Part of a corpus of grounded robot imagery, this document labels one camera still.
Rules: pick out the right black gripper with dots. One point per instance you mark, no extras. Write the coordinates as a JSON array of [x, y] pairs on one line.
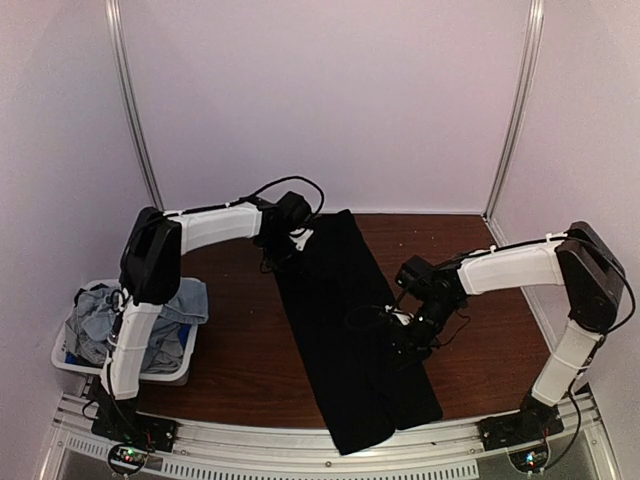
[[411, 351]]

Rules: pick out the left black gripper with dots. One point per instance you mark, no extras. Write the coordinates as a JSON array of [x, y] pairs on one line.
[[270, 263]]

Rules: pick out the black t-shirt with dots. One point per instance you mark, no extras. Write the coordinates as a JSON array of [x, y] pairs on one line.
[[333, 300]]

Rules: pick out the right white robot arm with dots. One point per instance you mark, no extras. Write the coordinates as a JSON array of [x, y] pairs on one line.
[[571, 280]]

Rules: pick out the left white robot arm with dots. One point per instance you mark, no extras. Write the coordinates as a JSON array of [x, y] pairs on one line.
[[150, 273]]

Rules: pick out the white laundry basket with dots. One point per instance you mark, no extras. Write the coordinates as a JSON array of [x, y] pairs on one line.
[[180, 376]]

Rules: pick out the light blue denim garment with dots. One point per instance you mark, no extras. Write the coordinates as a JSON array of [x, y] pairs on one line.
[[91, 319]]

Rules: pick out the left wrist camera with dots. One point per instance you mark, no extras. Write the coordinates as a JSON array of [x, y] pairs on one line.
[[301, 237]]

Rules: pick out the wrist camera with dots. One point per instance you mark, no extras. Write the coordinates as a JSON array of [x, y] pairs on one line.
[[397, 317], [301, 237]]

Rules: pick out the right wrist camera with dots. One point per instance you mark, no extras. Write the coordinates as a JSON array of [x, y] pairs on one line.
[[397, 317]]

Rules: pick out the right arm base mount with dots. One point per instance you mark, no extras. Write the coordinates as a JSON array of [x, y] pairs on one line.
[[518, 428]]

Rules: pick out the front aluminium rail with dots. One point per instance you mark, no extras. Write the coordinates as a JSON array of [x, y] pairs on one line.
[[443, 450]]

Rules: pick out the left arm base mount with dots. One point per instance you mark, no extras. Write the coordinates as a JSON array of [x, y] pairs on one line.
[[145, 432]]

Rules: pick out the left aluminium frame post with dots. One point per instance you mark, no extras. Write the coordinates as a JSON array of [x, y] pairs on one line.
[[132, 114]]

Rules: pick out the aluminium frame post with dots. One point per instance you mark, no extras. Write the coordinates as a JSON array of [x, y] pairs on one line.
[[132, 114], [527, 69]]

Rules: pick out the right aluminium frame post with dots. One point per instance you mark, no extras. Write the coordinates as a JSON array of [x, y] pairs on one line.
[[527, 69]]

